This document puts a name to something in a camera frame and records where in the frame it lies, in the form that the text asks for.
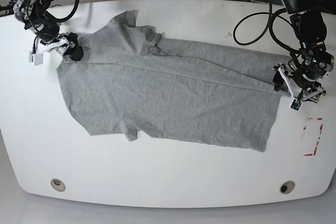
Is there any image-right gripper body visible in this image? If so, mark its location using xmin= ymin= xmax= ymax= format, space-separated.
xmin=272 ymin=64 xmax=326 ymax=103

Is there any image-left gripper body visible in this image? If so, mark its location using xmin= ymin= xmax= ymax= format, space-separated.
xmin=33 ymin=34 xmax=76 ymax=56

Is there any grey T-shirt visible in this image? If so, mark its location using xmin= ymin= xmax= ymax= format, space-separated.
xmin=57 ymin=10 xmax=287 ymax=152

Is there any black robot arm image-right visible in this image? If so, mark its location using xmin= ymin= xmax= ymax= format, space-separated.
xmin=247 ymin=0 xmax=335 ymax=111

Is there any red tape rectangle marking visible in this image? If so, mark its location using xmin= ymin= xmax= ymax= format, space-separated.
xmin=301 ymin=118 xmax=323 ymax=156

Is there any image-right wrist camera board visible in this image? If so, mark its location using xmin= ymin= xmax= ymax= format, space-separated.
xmin=289 ymin=98 xmax=303 ymax=112

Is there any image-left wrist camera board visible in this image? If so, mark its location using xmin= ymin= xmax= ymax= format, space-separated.
xmin=28 ymin=51 xmax=43 ymax=66

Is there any right table cable grommet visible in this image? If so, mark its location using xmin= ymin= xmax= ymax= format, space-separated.
xmin=279 ymin=180 xmax=296 ymax=194

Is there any table cable grommet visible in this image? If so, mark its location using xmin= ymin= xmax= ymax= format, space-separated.
xmin=279 ymin=180 xmax=296 ymax=194
xmin=50 ymin=178 xmax=66 ymax=192

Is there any left table cable grommet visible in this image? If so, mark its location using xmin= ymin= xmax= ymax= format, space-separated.
xmin=50 ymin=178 xmax=66 ymax=192

